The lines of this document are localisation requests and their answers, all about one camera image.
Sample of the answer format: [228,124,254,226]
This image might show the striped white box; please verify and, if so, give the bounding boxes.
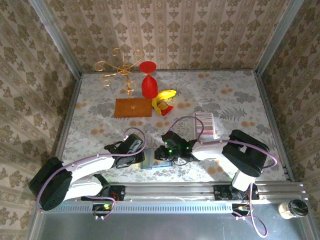
[195,113,216,137]

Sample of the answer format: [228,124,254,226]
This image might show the glass jar, black lid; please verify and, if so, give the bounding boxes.
[278,198,310,220]

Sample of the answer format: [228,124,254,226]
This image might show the aluminium side rail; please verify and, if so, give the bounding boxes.
[254,71,295,182]
[54,72,83,161]

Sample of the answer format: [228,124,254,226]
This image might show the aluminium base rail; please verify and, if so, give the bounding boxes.
[79,181,308,204]

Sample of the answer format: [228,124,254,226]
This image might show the blue card holder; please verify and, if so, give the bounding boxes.
[141,148,174,170]

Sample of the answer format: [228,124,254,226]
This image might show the yellow toy banana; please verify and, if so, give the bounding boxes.
[151,89,178,115]

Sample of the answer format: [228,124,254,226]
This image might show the red toy fruit piece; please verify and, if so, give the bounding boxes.
[159,101,175,117]

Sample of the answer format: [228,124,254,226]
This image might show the aluminium frame post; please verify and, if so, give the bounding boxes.
[254,0,307,76]
[28,0,83,77]

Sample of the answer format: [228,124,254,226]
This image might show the clear plastic card box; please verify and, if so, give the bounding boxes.
[194,112,219,141]

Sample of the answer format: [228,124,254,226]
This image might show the red wine glass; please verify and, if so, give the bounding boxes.
[138,60,159,100]

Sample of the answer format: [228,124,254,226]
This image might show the floral tablecloth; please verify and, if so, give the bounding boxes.
[56,69,288,183]

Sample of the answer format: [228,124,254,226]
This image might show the gold wire stand, wooden base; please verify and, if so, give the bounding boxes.
[94,47,153,119]

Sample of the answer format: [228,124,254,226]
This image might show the black controller box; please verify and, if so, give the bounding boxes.
[92,203,112,217]

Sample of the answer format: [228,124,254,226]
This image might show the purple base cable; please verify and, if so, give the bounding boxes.
[232,183,269,238]
[84,196,117,221]

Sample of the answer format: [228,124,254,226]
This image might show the slotted metal cable duct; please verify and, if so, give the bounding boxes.
[51,201,233,214]

